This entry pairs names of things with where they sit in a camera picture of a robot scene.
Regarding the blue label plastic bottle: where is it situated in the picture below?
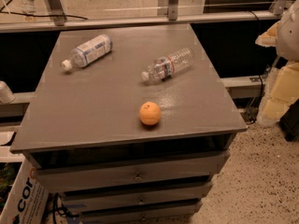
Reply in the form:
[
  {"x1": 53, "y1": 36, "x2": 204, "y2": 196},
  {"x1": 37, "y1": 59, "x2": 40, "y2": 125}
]
[{"x1": 61, "y1": 35, "x2": 113, "y2": 71}]

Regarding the white cardboard box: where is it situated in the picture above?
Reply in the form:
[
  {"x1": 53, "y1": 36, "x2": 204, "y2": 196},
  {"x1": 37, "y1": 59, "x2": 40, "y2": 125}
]
[{"x1": 0, "y1": 160, "x2": 49, "y2": 224}]

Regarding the clear red label bottle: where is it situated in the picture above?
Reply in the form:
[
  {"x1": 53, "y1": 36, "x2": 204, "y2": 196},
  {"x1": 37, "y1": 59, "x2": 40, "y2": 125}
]
[{"x1": 141, "y1": 48, "x2": 195, "y2": 82}]

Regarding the black cable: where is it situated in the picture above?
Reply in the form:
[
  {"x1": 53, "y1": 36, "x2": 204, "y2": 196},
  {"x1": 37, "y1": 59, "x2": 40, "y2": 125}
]
[{"x1": 0, "y1": 10, "x2": 90, "y2": 21}]

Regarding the orange fruit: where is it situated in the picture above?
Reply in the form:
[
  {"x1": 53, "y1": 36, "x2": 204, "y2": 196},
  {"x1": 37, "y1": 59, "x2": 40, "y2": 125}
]
[{"x1": 139, "y1": 102, "x2": 161, "y2": 126}]

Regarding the grey drawer cabinet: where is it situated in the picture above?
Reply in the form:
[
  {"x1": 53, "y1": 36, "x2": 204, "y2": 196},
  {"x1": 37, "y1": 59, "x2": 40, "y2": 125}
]
[{"x1": 11, "y1": 24, "x2": 246, "y2": 224}]

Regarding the white cylinder object left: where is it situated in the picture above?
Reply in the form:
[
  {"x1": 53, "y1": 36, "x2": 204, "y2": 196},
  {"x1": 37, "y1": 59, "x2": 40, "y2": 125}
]
[{"x1": 0, "y1": 81, "x2": 15, "y2": 104}]

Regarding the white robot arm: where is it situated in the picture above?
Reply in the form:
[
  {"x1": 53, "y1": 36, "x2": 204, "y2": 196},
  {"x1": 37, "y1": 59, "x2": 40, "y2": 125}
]
[{"x1": 255, "y1": 0, "x2": 299, "y2": 127}]

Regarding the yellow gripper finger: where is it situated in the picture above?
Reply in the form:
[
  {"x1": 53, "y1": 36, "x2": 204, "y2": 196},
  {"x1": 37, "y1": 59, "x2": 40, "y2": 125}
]
[
  {"x1": 257, "y1": 61, "x2": 299, "y2": 127},
  {"x1": 255, "y1": 21, "x2": 279, "y2": 48}
]

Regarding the metal frame rail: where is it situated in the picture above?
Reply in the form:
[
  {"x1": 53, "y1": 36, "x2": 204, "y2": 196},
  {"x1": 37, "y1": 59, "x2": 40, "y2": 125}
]
[{"x1": 0, "y1": 0, "x2": 295, "y2": 33}]

